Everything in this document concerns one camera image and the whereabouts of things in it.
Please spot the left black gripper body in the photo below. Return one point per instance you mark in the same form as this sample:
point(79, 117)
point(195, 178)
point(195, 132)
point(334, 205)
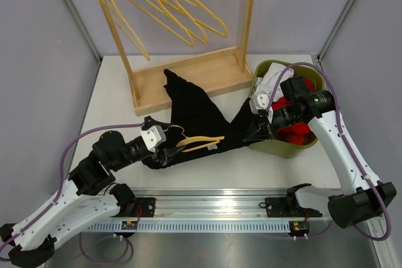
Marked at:
point(157, 154)

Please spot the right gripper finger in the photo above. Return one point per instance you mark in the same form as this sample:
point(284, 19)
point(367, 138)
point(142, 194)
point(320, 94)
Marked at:
point(258, 122)
point(258, 133)

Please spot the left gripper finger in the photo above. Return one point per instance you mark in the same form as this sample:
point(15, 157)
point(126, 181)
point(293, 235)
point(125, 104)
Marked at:
point(166, 156)
point(171, 142)

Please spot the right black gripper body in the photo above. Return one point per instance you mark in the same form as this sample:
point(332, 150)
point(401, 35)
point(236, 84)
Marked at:
point(268, 125)

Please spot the black t shirt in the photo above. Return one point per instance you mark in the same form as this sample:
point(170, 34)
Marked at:
point(193, 109)

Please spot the red t shirt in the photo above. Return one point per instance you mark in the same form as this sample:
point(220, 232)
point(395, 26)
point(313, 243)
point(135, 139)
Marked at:
point(297, 133)
point(309, 84)

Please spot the white t shirt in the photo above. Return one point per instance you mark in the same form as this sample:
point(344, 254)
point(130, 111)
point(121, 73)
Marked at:
point(265, 84)

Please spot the yellow hanger of black shirt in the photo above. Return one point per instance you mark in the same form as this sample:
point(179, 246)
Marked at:
point(195, 142)

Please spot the yellow hanger of orange shirt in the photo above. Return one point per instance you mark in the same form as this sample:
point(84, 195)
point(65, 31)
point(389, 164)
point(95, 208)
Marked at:
point(113, 13)

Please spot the yellow hanger of front red shirt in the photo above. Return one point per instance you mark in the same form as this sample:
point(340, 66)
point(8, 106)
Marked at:
point(157, 13)

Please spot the yellow hanger of red shirt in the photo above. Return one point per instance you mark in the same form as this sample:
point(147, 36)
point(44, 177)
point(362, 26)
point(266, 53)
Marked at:
point(157, 13)
point(167, 8)

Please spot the yellow hanger of white shirt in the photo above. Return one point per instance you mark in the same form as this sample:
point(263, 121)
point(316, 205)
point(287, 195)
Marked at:
point(198, 7)

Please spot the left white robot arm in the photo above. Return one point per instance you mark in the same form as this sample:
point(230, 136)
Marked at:
point(33, 243)

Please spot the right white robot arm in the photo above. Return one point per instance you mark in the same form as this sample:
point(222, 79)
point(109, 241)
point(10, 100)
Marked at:
point(318, 111)

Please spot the green plastic basket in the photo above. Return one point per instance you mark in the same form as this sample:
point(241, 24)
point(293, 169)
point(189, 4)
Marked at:
point(277, 147)

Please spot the wooden clothes rack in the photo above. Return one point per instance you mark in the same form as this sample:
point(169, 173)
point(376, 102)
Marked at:
point(217, 72)

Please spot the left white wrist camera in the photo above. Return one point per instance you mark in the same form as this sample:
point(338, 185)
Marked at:
point(153, 137)

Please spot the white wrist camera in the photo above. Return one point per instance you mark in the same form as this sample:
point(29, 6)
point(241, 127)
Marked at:
point(259, 102)
point(153, 137)

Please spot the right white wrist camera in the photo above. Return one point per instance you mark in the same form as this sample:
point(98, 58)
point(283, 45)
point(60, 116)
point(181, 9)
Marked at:
point(259, 102)

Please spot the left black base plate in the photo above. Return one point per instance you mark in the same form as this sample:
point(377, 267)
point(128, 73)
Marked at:
point(144, 207)

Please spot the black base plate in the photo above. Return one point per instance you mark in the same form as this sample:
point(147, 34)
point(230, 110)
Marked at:
point(144, 207)
point(276, 207)

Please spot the aluminium mounting rail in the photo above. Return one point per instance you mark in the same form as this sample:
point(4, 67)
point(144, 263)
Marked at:
point(207, 200)

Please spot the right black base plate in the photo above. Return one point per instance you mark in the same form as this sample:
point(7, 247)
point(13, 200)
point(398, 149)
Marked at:
point(276, 207)

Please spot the grey slotted cable duct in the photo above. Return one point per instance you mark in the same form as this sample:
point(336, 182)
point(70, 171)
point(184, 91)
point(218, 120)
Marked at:
point(217, 226)

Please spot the right aluminium frame post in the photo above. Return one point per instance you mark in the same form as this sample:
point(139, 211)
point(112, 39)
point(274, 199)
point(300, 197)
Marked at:
point(344, 13)

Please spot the aluminium frame post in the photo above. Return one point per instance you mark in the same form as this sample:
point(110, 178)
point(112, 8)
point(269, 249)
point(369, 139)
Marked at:
point(83, 30)
point(344, 13)

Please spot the left aluminium frame post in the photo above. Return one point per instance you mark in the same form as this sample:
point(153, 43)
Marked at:
point(83, 30)

